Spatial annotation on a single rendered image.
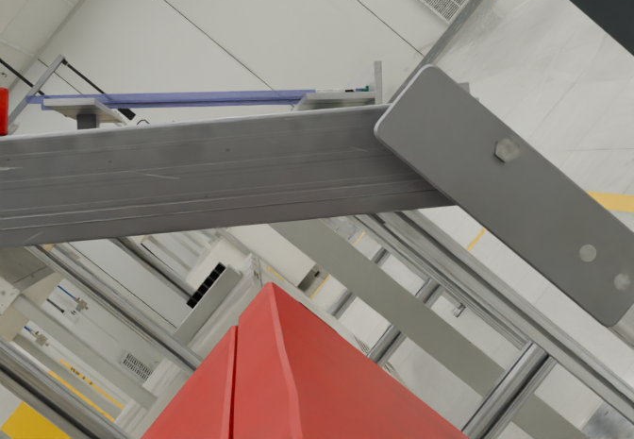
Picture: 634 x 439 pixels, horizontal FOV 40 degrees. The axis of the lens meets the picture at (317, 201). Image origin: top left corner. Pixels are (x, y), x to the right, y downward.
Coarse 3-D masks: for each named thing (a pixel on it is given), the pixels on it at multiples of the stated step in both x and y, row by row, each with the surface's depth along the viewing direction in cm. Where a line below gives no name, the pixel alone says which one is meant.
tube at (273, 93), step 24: (48, 96) 128; (72, 96) 128; (96, 96) 129; (120, 96) 129; (144, 96) 130; (168, 96) 130; (192, 96) 130; (216, 96) 131; (240, 96) 131; (264, 96) 131; (288, 96) 132
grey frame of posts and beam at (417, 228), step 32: (416, 224) 123; (448, 256) 123; (480, 288) 123; (512, 288) 123; (512, 320) 123; (544, 320) 124; (0, 352) 118; (576, 352) 124; (32, 384) 118; (608, 384) 126; (64, 416) 120; (96, 416) 121
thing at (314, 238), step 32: (288, 224) 141; (320, 224) 141; (320, 256) 141; (352, 256) 142; (352, 288) 142; (384, 288) 142; (416, 320) 143; (448, 352) 144; (480, 352) 144; (480, 384) 144; (544, 416) 146; (608, 416) 158
